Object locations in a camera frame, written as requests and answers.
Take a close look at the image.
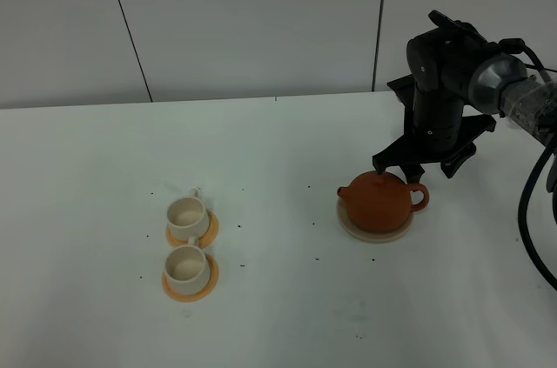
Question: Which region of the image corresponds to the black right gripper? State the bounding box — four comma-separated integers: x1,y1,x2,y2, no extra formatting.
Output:
372,10,504,184

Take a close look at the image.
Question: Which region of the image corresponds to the brown clay teapot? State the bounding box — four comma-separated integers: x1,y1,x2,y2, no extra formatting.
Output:
337,171,430,234

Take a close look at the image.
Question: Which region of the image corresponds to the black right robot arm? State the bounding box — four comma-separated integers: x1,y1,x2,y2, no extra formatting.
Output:
372,10,556,183

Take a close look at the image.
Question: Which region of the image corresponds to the beige round teapot coaster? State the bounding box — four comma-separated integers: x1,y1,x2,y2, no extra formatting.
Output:
336,198,413,244

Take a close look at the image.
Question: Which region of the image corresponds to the far orange saucer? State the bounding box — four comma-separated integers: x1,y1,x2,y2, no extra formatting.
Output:
165,211,219,249

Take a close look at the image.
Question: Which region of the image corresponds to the orange saucer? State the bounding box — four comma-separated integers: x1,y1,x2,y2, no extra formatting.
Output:
165,211,219,249
161,255,219,303

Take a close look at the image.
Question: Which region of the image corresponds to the near orange saucer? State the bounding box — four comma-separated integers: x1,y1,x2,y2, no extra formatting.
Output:
161,255,219,303

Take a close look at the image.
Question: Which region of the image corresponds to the far white teacup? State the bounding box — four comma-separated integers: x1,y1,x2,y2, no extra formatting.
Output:
166,189,210,241

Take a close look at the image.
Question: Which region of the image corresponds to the white teacup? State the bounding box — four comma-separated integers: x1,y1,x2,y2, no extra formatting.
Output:
166,189,210,241
164,236,211,296

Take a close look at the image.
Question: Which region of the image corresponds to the near white teacup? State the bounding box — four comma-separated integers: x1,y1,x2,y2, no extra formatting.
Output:
164,236,211,296

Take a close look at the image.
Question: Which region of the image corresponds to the black right camera cable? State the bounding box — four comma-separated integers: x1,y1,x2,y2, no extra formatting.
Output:
498,39,557,291

